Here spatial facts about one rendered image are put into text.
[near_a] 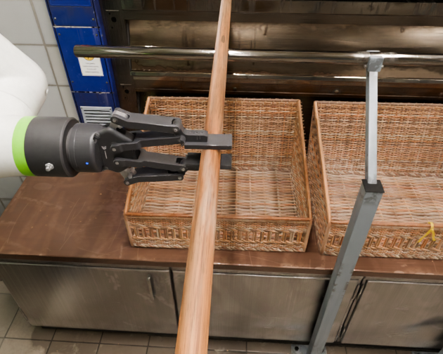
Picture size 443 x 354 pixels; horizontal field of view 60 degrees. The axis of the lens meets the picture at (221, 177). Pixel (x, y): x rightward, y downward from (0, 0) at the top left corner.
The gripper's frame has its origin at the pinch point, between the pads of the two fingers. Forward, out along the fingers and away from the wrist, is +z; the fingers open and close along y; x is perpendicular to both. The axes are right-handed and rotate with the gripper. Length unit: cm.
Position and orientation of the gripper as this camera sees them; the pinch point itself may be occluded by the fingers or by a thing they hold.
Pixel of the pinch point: (209, 151)
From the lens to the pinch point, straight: 58.8
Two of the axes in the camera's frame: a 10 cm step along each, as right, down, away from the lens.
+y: -0.1, 7.5, 6.6
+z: 10.0, 0.3, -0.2
